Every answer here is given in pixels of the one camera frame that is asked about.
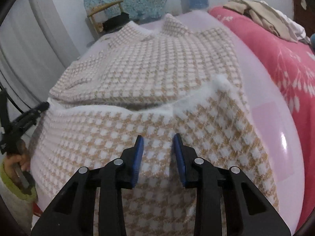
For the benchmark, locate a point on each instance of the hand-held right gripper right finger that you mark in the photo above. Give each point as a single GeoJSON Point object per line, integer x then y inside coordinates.
{"type": "Point", "coordinates": [179, 159]}

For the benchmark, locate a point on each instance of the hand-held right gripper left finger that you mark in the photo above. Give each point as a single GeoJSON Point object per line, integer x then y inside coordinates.
{"type": "Point", "coordinates": [137, 159]}

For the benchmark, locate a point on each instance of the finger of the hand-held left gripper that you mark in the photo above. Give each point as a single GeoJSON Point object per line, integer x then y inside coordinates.
{"type": "Point", "coordinates": [29, 116]}

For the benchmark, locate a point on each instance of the beige white houndstooth coat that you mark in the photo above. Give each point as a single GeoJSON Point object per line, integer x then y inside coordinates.
{"type": "Point", "coordinates": [147, 83]}

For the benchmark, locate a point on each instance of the person's left forearm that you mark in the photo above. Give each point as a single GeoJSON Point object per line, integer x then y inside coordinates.
{"type": "Point", "coordinates": [14, 201]}

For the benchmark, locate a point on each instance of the pile of beige clothes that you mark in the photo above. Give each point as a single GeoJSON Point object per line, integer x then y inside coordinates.
{"type": "Point", "coordinates": [265, 14]}

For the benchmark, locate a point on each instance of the person's left hand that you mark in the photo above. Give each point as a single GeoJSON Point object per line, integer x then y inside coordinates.
{"type": "Point", "coordinates": [24, 157]}

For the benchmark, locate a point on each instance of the white curtain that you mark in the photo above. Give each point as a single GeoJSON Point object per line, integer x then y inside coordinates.
{"type": "Point", "coordinates": [32, 41]}

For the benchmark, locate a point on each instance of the bed with pink sheet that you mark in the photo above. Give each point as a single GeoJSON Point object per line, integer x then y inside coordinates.
{"type": "Point", "coordinates": [265, 118]}

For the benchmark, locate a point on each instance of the wooden chair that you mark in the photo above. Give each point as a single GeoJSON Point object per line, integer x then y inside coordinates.
{"type": "Point", "coordinates": [97, 11]}

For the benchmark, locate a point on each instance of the black bag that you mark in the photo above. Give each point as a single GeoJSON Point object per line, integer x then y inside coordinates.
{"type": "Point", "coordinates": [115, 22]}

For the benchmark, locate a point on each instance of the pink floral blanket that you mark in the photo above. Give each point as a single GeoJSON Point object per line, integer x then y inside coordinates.
{"type": "Point", "coordinates": [283, 61]}

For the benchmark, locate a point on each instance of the blue cloth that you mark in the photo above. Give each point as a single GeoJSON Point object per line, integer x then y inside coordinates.
{"type": "Point", "coordinates": [313, 38]}

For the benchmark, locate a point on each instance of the brown wooden door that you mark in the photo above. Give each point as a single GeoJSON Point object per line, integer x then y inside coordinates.
{"type": "Point", "coordinates": [304, 17]}

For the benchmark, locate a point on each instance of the small cloth on door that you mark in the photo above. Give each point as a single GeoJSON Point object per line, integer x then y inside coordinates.
{"type": "Point", "coordinates": [303, 2]}

